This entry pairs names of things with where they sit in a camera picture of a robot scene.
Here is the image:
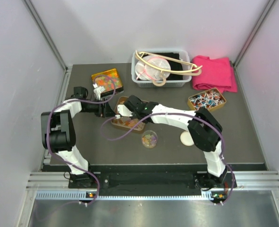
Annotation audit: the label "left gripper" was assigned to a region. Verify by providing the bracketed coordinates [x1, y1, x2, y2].
[81, 97, 116, 118]

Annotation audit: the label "gold tin pastel gummies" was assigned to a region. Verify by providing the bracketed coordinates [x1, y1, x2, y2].
[111, 96, 145, 133]

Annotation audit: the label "clear round container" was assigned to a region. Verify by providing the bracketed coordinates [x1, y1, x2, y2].
[141, 130, 158, 148]

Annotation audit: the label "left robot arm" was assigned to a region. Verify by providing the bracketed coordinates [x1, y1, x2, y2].
[41, 84, 115, 188]

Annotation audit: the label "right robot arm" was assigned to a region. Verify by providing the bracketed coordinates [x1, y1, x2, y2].
[117, 95, 227, 187]

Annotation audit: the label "gold tin wrapped candies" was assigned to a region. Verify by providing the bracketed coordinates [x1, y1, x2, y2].
[187, 88, 227, 111]

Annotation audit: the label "gold tin colourful gummies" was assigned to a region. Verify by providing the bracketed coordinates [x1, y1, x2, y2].
[91, 68, 124, 97]

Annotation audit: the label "round white mesh bag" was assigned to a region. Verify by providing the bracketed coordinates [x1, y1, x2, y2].
[135, 54, 171, 81]

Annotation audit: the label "grey plastic basket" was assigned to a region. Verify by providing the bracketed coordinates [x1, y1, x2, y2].
[131, 49, 192, 88]

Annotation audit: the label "white round lid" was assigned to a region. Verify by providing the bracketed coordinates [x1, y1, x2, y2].
[180, 131, 194, 146]

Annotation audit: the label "black cloth in basket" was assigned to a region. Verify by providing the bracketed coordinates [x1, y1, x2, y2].
[157, 52, 183, 71]

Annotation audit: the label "wooden clothes hanger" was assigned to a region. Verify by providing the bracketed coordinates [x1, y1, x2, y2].
[131, 50, 202, 88]

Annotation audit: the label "pink cloth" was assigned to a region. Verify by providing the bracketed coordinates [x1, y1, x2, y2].
[192, 55, 238, 93]

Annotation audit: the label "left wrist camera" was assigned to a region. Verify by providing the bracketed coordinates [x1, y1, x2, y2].
[93, 83, 105, 100]

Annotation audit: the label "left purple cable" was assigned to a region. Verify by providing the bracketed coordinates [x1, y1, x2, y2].
[34, 74, 117, 220]

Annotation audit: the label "purple cable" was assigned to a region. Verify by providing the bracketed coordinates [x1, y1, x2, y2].
[34, 74, 117, 220]
[100, 113, 237, 205]

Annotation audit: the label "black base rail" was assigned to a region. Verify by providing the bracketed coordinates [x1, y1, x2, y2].
[64, 164, 237, 197]

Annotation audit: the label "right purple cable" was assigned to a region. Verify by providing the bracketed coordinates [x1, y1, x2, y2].
[100, 113, 237, 205]

